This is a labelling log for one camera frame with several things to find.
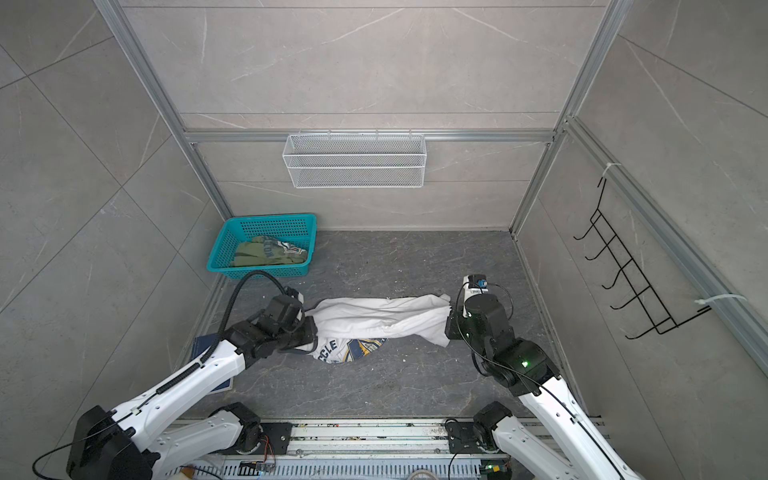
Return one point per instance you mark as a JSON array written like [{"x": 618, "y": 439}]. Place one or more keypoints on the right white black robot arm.
[{"x": 522, "y": 367}]

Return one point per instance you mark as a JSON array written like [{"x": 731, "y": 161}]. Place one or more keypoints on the white wire mesh shelf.
[{"x": 350, "y": 161}]

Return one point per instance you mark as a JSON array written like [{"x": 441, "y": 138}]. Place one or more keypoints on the white tank top navy trim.
[{"x": 349, "y": 329}]

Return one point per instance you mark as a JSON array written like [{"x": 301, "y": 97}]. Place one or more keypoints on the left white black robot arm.
[{"x": 135, "y": 440}]

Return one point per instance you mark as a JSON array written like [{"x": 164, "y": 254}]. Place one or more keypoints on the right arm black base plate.
[{"x": 463, "y": 440}]

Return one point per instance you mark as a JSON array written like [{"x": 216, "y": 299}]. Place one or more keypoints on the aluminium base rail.
[{"x": 366, "y": 449}]

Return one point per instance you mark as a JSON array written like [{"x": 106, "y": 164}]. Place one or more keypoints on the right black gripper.
[{"x": 453, "y": 330}]

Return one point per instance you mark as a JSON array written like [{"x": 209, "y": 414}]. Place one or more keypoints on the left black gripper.
[{"x": 311, "y": 329}]

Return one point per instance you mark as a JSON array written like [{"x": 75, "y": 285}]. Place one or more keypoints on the black wire hook rack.
[{"x": 628, "y": 271}]

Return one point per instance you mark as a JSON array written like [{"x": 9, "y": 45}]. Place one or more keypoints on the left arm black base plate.
[{"x": 273, "y": 438}]

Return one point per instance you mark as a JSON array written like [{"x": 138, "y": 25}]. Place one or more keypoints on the green camouflage tank top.
[{"x": 263, "y": 251}]

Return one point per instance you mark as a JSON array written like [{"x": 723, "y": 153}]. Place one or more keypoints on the teal plastic basket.
[{"x": 298, "y": 229}]

